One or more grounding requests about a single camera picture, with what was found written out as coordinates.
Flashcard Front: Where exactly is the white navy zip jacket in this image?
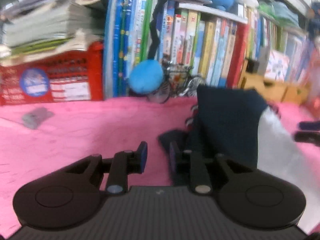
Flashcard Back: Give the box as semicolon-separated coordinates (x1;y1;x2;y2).
158;85;319;232

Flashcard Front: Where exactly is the pink dollhouse toy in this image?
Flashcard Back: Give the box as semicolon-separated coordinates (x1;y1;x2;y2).
304;37;319;119

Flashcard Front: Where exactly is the wooden drawer organizer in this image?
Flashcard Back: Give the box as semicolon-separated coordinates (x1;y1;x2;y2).
238;60;309;105

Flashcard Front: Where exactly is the miniature bicycle model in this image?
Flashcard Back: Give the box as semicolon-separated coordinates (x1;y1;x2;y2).
147;59;205;104

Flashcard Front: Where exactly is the blue plush ball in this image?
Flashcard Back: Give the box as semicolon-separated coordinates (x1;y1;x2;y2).
128;60;164;95

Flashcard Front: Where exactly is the pink bunny print blanket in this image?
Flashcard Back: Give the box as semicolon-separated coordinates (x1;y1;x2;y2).
1;98;319;239

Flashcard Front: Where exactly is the red plastic crate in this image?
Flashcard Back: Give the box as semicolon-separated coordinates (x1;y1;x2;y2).
1;41;103;105

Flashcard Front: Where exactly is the small grey flat object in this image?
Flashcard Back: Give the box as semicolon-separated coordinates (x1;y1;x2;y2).
22;107;54;129

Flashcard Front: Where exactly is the row of upright books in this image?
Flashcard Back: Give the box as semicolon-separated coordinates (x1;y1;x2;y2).
103;0;316;99

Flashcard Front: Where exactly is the stack of papers and booklets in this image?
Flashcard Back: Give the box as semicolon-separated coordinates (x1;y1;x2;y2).
1;0;106;67

